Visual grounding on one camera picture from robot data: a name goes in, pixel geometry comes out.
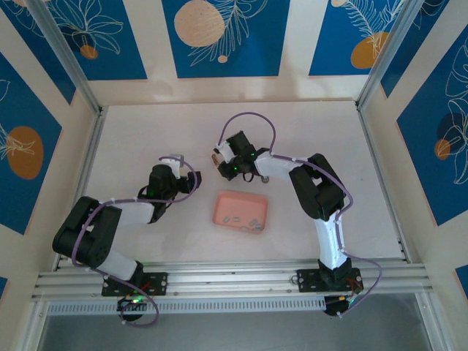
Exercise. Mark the pink plastic tray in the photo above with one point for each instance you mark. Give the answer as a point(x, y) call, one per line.
point(239, 203)

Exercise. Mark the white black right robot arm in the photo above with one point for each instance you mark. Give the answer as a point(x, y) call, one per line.
point(278, 166)

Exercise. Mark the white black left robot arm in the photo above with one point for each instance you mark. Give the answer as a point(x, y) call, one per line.
point(135, 212)

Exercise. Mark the black control board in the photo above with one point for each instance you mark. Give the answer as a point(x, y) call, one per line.
point(131, 304)
point(338, 307)

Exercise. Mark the aluminium table side rail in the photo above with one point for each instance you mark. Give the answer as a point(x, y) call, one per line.
point(89, 157)
point(378, 164)

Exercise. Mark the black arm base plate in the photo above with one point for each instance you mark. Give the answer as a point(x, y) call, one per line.
point(161, 283)
point(309, 281)

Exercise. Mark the blue floral wall panel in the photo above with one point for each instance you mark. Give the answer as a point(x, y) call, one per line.
point(36, 47)
point(3, 289)
point(336, 36)
point(256, 55)
point(120, 62)
point(22, 201)
point(424, 164)
point(462, 278)
point(413, 55)

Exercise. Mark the aluminium frame beam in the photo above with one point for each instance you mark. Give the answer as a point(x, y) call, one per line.
point(234, 278)

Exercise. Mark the aluminium corner post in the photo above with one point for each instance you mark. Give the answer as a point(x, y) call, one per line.
point(66, 55)
point(384, 55)

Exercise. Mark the aluminium frame leg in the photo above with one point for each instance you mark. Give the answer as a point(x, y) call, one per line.
point(435, 325)
point(33, 329)

